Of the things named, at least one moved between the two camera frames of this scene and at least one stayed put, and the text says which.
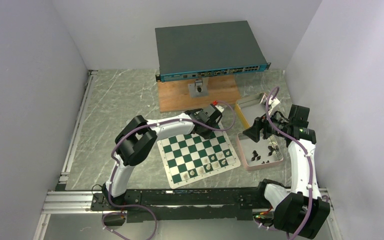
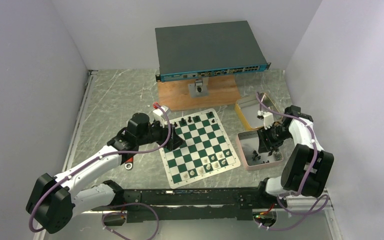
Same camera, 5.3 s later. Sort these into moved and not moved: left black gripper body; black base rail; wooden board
Moved: left black gripper body
Not moved: wooden board; black base rail
